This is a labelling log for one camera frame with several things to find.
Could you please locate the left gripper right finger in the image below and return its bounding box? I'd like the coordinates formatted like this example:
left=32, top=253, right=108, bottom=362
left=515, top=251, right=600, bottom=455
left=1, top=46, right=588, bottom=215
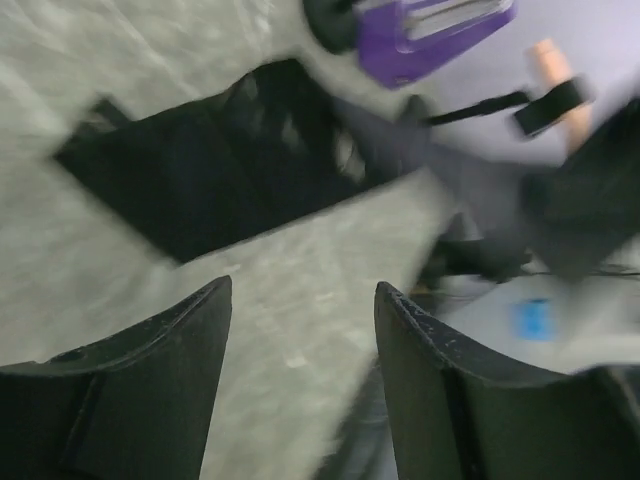
left=374, top=282, right=639, bottom=479

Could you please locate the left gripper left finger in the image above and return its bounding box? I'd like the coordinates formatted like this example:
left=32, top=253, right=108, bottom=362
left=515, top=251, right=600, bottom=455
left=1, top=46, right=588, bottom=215
left=1, top=276, right=232, bottom=480

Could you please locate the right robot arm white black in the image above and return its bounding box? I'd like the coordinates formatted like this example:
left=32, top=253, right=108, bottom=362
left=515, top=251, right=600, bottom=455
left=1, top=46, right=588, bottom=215
left=335, top=97, right=639, bottom=382

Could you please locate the purple box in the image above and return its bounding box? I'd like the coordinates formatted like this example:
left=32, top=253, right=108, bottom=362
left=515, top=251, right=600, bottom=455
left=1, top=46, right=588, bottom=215
left=356, top=0, right=516, bottom=89

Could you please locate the black trash bag roll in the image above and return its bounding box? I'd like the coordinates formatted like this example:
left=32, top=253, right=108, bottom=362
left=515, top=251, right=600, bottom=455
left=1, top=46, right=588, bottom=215
left=55, top=58, right=421, bottom=263

